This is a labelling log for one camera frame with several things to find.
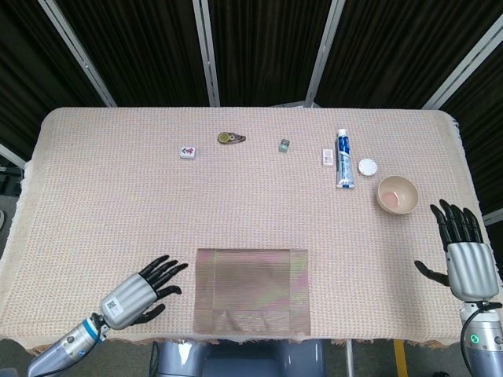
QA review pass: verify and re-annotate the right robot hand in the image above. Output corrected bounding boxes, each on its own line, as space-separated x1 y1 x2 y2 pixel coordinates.
414 199 501 303

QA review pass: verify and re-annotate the pink woven tablecloth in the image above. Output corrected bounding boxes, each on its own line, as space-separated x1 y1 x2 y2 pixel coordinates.
0 106 503 357

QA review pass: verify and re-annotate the blue white toothpaste tube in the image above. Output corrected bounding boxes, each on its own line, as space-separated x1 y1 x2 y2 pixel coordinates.
335 128 357 189

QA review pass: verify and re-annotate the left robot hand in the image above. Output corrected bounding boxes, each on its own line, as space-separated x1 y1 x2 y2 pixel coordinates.
100 254 189 329

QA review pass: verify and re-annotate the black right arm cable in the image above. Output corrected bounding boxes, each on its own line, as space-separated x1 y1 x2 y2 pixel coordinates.
461 301 503 377

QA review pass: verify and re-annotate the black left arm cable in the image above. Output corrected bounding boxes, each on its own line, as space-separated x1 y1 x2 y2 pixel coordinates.
90 313 110 345

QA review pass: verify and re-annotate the white aluminium partition post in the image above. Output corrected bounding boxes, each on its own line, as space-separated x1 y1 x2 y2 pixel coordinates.
304 0 347 107
0 141 28 167
38 0 118 108
482 208 503 227
420 21 503 110
191 0 221 107

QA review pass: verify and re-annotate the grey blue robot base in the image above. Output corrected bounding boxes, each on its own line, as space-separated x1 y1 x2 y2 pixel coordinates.
151 338 327 377

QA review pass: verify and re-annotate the beige bowl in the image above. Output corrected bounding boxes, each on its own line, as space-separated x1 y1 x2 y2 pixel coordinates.
377 175 419 215

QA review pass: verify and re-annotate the brown woven placemat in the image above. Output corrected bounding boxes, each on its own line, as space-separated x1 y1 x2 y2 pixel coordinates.
193 247 311 337

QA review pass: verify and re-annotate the round white lid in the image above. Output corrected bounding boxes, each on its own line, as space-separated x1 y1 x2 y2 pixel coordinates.
357 157 379 178

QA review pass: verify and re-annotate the olive correction tape dispenser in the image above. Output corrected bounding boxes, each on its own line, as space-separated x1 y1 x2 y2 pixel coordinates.
217 132 248 146

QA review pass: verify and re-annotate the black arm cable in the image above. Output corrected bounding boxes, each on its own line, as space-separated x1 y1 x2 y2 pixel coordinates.
90 313 110 345
461 301 503 377

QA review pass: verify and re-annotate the black equipment case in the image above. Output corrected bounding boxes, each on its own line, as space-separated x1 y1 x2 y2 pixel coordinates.
0 164 20 197

